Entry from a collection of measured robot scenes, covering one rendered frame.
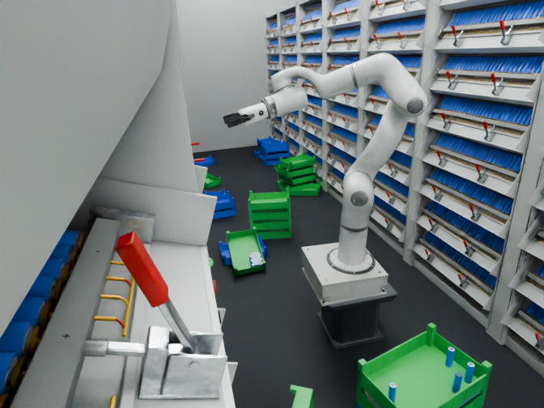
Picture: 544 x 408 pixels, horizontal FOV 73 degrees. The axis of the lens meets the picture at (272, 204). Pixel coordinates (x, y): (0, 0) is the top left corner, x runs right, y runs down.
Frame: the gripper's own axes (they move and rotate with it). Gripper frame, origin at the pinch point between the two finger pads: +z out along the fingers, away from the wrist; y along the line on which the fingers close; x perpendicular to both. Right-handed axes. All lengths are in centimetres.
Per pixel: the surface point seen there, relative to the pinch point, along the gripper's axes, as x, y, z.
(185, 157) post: 18, -110, 14
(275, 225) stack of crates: -100, 97, -19
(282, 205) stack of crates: -85, 96, -27
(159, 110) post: 22, -110, 15
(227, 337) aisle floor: -101, 6, 32
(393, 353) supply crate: -69, -66, -21
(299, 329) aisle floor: -109, 0, -3
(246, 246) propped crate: -96, 77, 7
